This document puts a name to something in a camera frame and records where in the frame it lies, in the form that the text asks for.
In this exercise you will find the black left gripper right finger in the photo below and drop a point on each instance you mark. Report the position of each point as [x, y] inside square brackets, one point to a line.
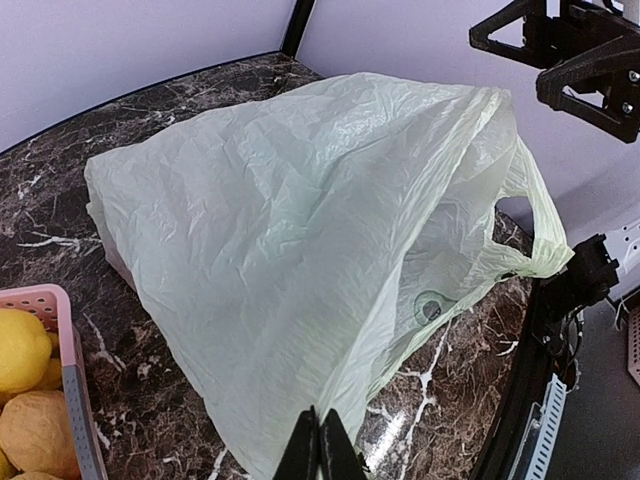
[338, 459]

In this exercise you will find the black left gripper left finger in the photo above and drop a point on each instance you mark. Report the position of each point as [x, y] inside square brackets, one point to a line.
[300, 460]

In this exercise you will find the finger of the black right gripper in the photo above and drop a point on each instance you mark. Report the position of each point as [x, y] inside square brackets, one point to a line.
[520, 31]
[599, 86]

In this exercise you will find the light green plastic bag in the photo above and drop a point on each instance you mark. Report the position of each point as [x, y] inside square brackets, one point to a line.
[294, 252]

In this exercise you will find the grey perforated basket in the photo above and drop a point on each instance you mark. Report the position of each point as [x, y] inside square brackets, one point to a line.
[633, 345]

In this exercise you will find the yellow toy lemon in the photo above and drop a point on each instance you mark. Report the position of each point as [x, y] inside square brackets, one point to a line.
[25, 350]

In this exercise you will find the pink plastic basket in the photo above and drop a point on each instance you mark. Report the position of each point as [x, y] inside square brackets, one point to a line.
[51, 304]

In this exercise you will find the black front rail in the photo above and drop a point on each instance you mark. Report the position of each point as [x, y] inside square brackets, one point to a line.
[547, 346]

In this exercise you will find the white slotted cable duct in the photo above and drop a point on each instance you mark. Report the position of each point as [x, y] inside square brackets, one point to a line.
[552, 411]

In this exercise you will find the left black frame post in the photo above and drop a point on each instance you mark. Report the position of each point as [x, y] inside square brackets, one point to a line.
[296, 27]

